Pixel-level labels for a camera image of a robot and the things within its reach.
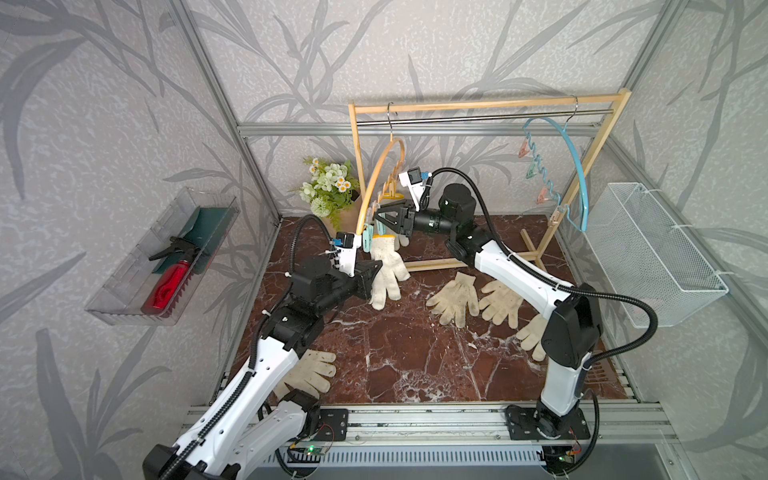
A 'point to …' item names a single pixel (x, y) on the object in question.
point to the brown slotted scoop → (602, 378)
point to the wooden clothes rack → (533, 253)
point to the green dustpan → (196, 240)
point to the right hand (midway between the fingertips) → (375, 211)
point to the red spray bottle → (165, 287)
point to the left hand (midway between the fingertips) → (381, 265)
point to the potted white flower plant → (330, 194)
